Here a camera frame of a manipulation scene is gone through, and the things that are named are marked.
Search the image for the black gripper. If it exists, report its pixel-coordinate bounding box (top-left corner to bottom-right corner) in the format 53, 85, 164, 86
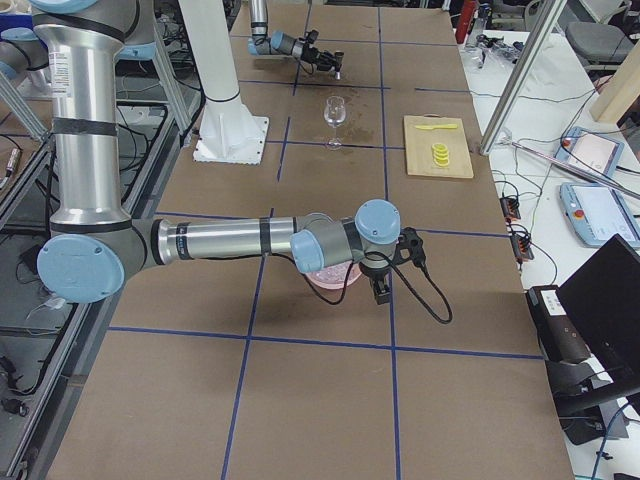
301, 43, 344, 70
359, 252, 392, 305

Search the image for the steel jigger cup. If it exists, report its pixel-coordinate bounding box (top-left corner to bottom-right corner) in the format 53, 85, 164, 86
333, 51, 344, 80

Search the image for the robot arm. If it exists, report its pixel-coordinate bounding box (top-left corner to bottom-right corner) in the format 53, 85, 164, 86
248, 0, 344, 79
32, 1, 401, 304

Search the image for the clear ice cubes pile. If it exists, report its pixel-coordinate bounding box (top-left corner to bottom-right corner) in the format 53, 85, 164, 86
313, 262, 351, 284

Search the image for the clear wine glass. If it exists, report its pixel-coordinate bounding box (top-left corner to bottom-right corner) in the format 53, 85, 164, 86
324, 96, 346, 150

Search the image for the pink bowl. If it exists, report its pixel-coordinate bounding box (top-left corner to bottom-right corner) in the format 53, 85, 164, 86
306, 218, 362, 290

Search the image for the yellow plastic knife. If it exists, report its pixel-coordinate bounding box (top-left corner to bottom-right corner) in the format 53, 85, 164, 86
413, 123, 459, 131

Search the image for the bamboo cutting board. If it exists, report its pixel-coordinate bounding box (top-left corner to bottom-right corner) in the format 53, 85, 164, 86
403, 115, 474, 179

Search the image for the red cylinder bottle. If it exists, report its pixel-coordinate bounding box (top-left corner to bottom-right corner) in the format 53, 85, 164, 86
455, 0, 476, 45

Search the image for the black laptop monitor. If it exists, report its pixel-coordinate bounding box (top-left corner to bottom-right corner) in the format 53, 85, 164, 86
554, 232, 640, 376

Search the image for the teach pendant near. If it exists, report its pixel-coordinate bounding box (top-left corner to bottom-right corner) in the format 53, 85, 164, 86
559, 183, 639, 249

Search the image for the teach pendant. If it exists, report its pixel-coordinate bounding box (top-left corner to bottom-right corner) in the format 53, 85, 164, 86
555, 127, 624, 177
559, 183, 639, 249

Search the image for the metal rod green clamp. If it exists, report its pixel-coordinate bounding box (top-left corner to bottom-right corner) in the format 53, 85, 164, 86
497, 137, 640, 200

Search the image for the teach pendant far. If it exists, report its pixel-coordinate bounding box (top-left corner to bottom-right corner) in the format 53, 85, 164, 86
555, 127, 624, 177

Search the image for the grey office chair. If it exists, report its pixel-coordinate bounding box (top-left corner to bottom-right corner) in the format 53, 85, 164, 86
565, 1, 639, 77

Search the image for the blue storage bin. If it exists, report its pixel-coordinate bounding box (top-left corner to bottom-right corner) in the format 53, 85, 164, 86
0, 0, 33, 31

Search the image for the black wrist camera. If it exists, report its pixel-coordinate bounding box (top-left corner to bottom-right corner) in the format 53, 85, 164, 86
394, 227, 426, 271
304, 29, 319, 45

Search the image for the aluminium frame post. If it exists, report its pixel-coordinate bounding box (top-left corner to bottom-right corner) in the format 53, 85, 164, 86
480, 0, 567, 156

